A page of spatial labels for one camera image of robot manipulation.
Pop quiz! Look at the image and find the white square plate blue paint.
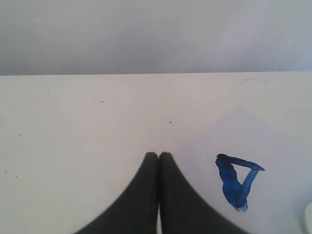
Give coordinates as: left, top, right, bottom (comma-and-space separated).
304, 202, 312, 234

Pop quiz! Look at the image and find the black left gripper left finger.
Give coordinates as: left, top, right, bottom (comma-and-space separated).
77, 152, 158, 234

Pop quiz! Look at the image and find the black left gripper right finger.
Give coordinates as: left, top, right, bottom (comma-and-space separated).
158, 152, 245, 234

